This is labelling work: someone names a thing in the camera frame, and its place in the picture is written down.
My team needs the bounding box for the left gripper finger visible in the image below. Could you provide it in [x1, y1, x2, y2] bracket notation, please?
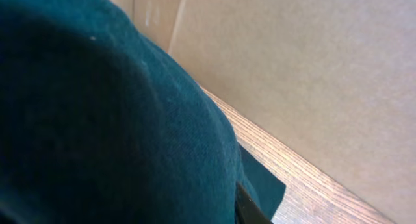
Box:
[235, 182, 273, 224]

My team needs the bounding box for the black t-shirt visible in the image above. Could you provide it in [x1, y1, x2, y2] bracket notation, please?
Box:
[1, 0, 256, 223]

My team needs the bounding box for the folded black shirt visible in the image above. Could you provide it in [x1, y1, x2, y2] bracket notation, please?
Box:
[240, 147, 286, 221]

